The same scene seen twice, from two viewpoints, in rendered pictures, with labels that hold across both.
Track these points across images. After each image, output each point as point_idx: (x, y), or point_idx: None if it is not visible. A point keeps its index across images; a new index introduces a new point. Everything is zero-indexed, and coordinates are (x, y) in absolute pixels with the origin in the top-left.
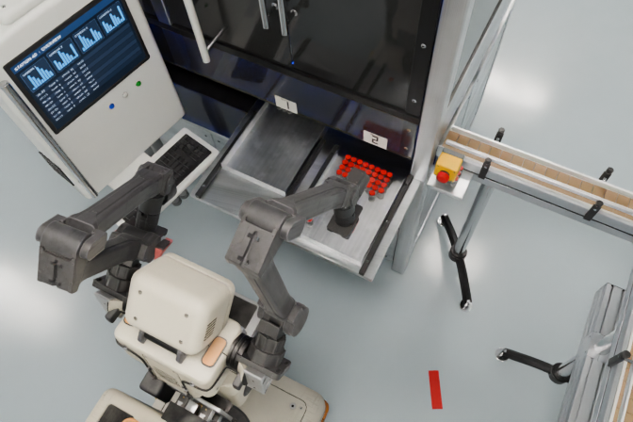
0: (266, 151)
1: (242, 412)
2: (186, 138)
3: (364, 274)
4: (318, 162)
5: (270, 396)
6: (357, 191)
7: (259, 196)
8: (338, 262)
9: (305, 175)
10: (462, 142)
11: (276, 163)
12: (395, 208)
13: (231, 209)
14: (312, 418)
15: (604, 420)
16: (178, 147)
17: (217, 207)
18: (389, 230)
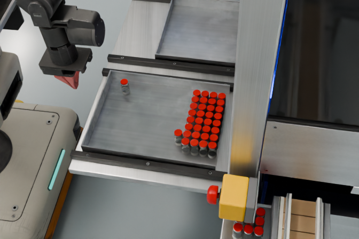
0: (208, 30)
1: (5, 166)
2: None
3: (71, 158)
4: (212, 78)
5: (22, 185)
6: (41, 8)
7: (149, 41)
8: (84, 130)
9: (189, 71)
10: (305, 225)
11: (195, 42)
12: (169, 167)
13: (126, 24)
14: (5, 230)
15: None
16: None
17: (126, 15)
18: (140, 172)
